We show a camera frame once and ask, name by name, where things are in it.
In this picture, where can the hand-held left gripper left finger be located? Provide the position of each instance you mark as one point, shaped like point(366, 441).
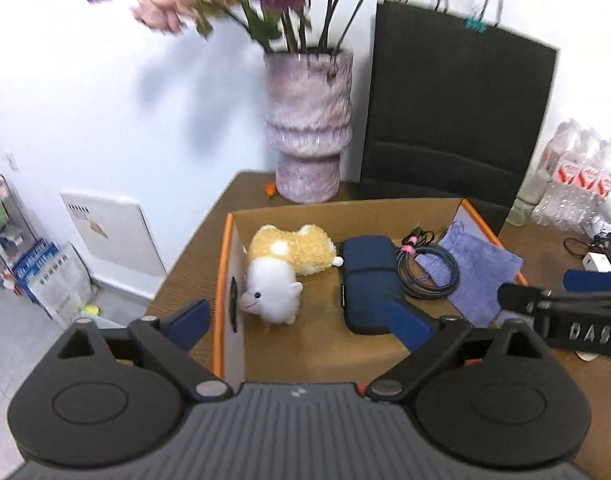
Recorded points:
point(190, 322)

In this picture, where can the black paper bag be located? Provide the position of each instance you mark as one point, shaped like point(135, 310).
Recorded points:
point(460, 100)

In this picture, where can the white and yellow plush sheep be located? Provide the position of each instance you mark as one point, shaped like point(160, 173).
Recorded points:
point(270, 285)

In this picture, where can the white charger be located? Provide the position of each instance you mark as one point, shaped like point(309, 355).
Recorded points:
point(596, 261)

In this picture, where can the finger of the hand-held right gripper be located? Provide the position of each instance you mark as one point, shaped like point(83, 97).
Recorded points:
point(590, 280)
point(515, 296)

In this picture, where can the white wall socket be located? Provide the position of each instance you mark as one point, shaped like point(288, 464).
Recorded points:
point(12, 160)

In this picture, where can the clear glass cup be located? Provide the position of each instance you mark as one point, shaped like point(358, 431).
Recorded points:
point(521, 210)

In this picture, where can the blue white printed carton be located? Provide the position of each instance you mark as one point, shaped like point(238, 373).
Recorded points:
point(50, 280)

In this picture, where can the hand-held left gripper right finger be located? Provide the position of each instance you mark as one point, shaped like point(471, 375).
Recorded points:
point(405, 322)

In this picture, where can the wooden desktop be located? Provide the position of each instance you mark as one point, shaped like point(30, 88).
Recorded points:
point(190, 270)

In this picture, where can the small orange object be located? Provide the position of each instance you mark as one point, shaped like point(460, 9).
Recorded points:
point(271, 190)

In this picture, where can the orange cardboard box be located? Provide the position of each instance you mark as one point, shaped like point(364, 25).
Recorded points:
point(310, 350)

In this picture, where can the teal binder clip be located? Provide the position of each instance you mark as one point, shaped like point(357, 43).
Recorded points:
point(476, 25)

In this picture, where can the dried pink flower bouquet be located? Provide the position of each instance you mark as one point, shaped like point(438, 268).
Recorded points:
point(160, 5)

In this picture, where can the pen holder with items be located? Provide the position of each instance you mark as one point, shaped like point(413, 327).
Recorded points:
point(5, 240)

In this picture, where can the yellow ball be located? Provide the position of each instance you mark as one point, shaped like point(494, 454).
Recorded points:
point(88, 310)

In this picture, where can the mottled purple ceramic vase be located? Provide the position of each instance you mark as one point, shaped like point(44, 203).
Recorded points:
point(308, 125)

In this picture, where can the shrink-wrapped water bottle pack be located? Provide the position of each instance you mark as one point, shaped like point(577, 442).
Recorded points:
point(578, 180)

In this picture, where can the purple cloth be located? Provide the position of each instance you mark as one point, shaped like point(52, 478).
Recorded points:
point(480, 275)

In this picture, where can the navy zip pouch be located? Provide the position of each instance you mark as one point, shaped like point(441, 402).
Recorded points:
point(368, 270)

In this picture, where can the white wall heater panel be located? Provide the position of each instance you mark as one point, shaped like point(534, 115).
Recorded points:
point(115, 230)

